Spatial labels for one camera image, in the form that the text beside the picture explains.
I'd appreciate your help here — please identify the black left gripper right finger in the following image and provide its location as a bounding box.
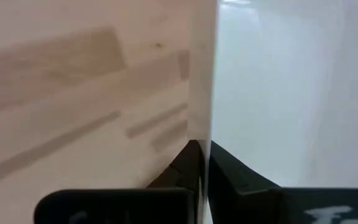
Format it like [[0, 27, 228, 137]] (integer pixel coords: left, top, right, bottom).
[[208, 141, 358, 224]]

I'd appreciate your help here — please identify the white plastic basket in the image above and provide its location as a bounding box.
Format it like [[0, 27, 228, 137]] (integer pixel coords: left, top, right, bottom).
[[186, 0, 358, 224]]

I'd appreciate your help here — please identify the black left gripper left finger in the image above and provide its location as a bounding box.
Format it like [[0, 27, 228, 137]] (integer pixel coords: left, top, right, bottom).
[[34, 139, 203, 224]]

